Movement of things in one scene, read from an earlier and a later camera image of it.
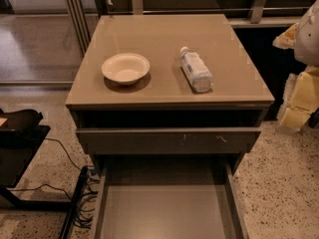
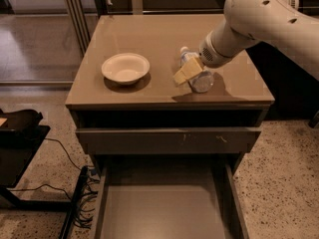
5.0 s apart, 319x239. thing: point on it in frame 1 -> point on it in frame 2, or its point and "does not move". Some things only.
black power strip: [76, 202] does not move
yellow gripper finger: [301, 98] -> [212, 54]
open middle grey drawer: [169, 199] does not move
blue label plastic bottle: [197, 73] does not move
